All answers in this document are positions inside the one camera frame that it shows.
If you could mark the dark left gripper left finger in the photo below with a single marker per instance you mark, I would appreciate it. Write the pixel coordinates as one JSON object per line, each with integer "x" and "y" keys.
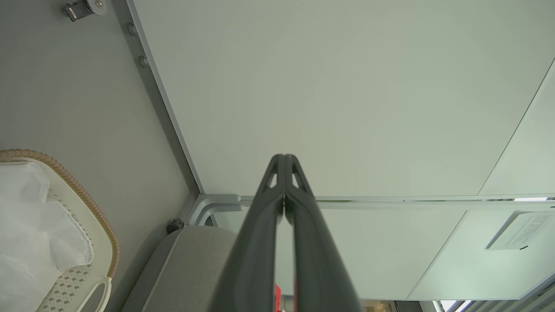
{"x": 251, "y": 260}

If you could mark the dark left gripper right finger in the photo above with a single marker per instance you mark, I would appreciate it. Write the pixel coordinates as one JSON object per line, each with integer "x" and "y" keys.
{"x": 316, "y": 268}

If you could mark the red shirt with white print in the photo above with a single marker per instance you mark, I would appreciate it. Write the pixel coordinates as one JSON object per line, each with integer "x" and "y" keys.
{"x": 277, "y": 297}

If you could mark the white basket with brown rim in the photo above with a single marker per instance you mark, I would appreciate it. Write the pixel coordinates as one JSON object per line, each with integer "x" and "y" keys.
{"x": 97, "y": 216}

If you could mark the white cloth in basket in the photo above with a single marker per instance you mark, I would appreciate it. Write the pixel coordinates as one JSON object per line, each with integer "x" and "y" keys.
{"x": 34, "y": 234}

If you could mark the metal caster wheel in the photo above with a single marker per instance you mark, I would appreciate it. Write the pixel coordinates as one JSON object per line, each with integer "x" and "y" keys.
{"x": 82, "y": 8}

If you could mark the grey metal frame leg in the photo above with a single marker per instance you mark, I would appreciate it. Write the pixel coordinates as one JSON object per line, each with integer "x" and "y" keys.
{"x": 208, "y": 203}

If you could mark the small black frame foot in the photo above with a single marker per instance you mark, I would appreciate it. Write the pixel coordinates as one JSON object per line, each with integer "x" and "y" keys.
{"x": 174, "y": 225}

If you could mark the grey partition bottom rail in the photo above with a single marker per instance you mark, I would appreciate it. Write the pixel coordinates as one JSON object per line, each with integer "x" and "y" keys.
{"x": 161, "y": 102}

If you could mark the white paper wall notice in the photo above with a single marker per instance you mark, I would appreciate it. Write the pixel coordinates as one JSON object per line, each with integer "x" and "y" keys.
{"x": 520, "y": 229}

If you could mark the round grey rail cap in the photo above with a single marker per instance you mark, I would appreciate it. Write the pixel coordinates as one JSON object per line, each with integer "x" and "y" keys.
{"x": 131, "y": 28}
{"x": 143, "y": 61}

